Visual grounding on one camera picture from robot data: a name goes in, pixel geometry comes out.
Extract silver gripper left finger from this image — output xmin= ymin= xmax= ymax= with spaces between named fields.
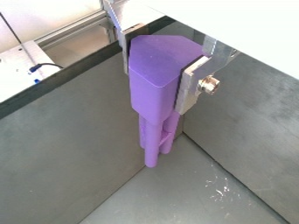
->
xmin=103 ymin=0 xmax=148 ymax=74

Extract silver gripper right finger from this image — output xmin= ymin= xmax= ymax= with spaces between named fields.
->
xmin=175 ymin=36 xmax=239 ymax=115

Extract purple three prong object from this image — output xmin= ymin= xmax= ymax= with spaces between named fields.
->
xmin=128 ymin=35 xmax=202 ymax=167

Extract aluminium frame rail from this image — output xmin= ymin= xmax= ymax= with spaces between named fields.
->
xmin=35 ymin=10 xmax=109 ymax=49

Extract black cable with blue plug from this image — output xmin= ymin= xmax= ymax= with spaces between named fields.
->
xmin=27 ymin=62 xmax=64 ymax=84

